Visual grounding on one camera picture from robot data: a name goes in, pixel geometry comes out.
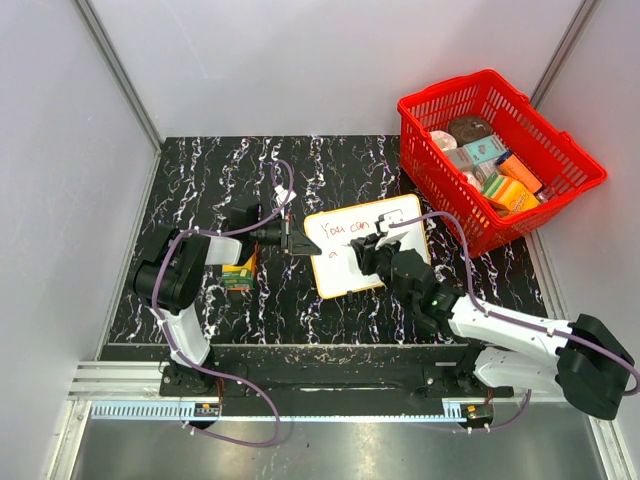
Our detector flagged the aluminium front rail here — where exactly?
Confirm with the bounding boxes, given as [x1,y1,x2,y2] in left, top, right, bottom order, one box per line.
[67,362,614,424]

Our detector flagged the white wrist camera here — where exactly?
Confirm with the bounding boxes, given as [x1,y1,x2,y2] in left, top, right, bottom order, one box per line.
[375,209,407,250]
[274,185,296,207]

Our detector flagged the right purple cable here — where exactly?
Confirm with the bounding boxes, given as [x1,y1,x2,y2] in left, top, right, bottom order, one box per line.
[387,210,640,434]

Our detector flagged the purple cable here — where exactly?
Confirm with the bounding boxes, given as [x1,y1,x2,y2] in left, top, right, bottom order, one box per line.
[387,210,640,434]
[152,158,296,447]

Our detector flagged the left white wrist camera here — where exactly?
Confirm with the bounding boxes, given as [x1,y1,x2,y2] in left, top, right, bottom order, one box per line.
[274,185,296,207]

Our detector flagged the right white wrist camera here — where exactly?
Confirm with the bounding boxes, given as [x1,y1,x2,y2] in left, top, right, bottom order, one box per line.
[375,209,407,250]

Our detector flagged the yellow sponge pack in basket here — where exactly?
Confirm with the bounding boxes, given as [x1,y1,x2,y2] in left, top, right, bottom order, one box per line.
[481,173,540,214]

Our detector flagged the orange sponge package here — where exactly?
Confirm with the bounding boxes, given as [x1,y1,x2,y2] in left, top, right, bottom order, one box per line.
[221,251,258,291]

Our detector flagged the pink round container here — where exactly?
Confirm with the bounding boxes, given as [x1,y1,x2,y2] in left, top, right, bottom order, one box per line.
[429,130,458,152]

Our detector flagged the orange bottle blue cap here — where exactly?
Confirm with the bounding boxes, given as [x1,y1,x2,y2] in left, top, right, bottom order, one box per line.
[495,150,543,194]

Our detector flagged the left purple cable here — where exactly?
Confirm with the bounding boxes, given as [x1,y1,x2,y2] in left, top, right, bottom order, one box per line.
[152,158,296,447]

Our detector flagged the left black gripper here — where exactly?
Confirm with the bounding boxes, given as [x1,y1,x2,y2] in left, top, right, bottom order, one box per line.
[250,214,322,256]

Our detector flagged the yellow framed whiteboard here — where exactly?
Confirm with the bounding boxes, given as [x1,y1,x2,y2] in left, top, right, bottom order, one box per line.
[304,194,430,300]

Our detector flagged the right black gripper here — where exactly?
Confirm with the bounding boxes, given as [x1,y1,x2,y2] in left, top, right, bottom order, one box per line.
[351,233,412,308]

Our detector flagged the brown round lid container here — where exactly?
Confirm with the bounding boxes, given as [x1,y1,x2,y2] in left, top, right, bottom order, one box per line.
[447,115,494,147]

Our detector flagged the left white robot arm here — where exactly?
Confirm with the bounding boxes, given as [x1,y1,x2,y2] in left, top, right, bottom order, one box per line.
[128,203,322,396]

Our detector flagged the red plastic shopping basket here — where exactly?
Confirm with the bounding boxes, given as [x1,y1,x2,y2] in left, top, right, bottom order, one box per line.
[397,70,607,254]

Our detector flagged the teal box in basket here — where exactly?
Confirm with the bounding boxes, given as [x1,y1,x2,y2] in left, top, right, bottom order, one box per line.
[463,134,507,165]

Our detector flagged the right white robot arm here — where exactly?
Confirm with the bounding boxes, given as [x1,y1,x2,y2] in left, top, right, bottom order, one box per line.
[349,234,634,420]

